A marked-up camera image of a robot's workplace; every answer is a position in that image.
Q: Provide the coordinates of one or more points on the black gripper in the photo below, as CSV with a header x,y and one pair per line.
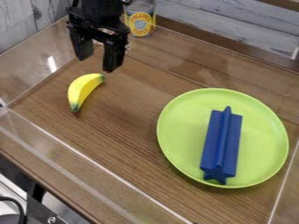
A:
x,y
95,20

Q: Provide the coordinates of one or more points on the yellow toy banana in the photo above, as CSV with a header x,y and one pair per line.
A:
x,y
80,88

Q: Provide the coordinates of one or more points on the green round plate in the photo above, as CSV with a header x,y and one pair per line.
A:
x,y
181,129

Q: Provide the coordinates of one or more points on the yellow labelled tin can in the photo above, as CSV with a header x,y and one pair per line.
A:
x,y
140,18

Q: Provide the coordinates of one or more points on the blue star-shaped block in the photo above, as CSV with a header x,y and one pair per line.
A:
x,y
220,149

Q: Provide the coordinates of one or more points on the clear acrylic tray enclosure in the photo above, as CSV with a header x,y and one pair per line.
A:
x,y
97,159

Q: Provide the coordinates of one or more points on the black metal bracket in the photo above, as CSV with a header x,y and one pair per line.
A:
x,y
37,213

